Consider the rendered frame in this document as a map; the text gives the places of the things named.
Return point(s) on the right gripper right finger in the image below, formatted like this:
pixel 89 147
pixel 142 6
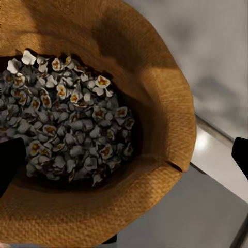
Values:
pixel 240 154

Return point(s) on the popcorn bag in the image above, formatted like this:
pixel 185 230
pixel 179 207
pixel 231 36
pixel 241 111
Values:
pixel 109 38

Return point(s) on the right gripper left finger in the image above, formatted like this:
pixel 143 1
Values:
pixel 12 155

